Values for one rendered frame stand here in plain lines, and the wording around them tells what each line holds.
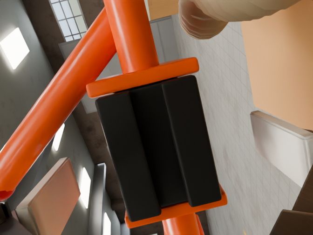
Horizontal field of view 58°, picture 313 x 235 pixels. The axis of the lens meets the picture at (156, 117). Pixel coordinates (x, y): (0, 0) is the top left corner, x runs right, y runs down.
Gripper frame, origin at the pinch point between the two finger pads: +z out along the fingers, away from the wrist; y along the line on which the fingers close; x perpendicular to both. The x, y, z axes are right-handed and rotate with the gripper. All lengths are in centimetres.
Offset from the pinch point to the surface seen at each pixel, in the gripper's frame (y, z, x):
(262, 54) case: 13.6, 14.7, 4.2
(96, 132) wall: -236, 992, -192
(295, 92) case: 13.6, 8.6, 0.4
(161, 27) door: 72, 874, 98
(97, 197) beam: -270, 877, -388
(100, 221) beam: -252, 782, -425
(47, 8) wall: -232, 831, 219
